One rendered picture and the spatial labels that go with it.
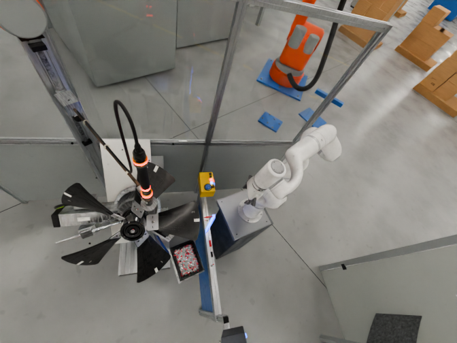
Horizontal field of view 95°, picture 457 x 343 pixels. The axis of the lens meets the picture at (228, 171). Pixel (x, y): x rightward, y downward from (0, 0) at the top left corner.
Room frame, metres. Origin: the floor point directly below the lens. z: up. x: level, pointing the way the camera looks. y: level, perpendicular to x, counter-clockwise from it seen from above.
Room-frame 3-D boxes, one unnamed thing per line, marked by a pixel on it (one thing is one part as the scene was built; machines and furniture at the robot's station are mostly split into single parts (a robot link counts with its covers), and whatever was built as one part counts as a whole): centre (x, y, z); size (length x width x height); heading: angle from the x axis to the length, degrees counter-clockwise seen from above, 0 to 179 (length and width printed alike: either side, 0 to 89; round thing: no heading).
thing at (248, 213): (0.72, -0.27, 1.06); 0.19 x 0.19 x 0.18
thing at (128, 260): (0.40, 0.48, 0.04); 0.62 x 0.46 x 0.08; 31
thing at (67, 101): (0.55, 0.84, 1.54); 0.10 x 0.07 x 0.08; 66
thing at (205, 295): (0.40, -0.10, 0.45); 0.82 x 0.01 x 0.66; 31
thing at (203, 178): (0.74, 0.11, 1.02); 0.16 x 0.10 x 0.11; 31
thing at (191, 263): (0.25, 0.00, 0.84); 0.19 x 0.14 x 0.04; 46
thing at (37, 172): (0.92, 0.63, 0.50); 2.59 x 0.03 x 0.91; 121
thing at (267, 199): (0.71, -0.30, 1.27); 0.19 x 0.12 x 0.24; 59
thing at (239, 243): (0.72, -0.27, 0.47); 0.30 x 0.30 x 0.93; 46
